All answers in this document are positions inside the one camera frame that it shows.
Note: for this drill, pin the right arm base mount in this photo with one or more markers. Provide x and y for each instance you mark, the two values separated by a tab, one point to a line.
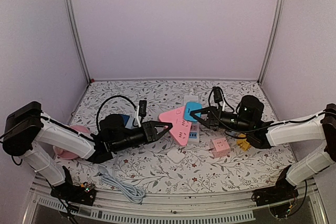
282	190

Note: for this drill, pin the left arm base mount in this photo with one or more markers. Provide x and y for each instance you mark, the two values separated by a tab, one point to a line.
83	194

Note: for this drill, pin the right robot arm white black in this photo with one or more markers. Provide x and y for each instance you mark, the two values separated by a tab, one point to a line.
265	135

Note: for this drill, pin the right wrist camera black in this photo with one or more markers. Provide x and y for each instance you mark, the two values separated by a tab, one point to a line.
218	98

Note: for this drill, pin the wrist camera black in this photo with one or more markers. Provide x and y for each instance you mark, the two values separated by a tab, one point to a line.
218	98
140	112

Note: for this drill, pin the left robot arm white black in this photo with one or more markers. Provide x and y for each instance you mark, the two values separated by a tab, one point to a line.
29	126

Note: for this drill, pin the white cube socket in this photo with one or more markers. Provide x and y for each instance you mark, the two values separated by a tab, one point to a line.
175	156

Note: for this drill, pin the left aluminium frame post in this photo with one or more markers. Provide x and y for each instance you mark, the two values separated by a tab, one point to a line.
76	38

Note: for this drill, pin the aluminium frame post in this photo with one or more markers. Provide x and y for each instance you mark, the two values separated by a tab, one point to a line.
271	41
76	38

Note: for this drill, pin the floral patterned table mat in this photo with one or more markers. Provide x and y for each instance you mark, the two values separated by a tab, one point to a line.
148	166

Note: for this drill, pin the white power strip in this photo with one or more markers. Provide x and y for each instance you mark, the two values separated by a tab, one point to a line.
194	134

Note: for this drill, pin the front aluminium rail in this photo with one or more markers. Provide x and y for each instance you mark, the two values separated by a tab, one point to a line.
111	206

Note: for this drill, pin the pink saucer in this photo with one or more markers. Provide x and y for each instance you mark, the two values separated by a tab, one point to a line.
67	155

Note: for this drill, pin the dark blue cube socket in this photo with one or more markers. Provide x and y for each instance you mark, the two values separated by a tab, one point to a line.
125	118

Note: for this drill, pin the pink triangular socket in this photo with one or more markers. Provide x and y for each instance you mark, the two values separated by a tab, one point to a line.
181	128

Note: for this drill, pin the cyan square adapter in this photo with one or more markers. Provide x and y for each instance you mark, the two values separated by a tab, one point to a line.
189	107

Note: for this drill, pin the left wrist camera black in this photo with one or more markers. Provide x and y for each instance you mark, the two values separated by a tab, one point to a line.
140	112

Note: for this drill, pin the right aluminium frame post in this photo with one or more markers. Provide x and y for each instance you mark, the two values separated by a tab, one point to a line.
271	41

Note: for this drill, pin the grey-blue power strip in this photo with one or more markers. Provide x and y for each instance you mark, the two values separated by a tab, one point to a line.
131	123

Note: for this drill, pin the yellow cube socket plug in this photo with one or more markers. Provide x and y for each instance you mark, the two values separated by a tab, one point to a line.
241	141

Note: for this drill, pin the pink cube socket plug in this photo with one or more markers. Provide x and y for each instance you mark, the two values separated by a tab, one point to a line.
219	147

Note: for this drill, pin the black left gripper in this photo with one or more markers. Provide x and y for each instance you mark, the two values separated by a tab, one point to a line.
150	133

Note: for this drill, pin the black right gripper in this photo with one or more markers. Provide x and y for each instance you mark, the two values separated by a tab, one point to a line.
214	117

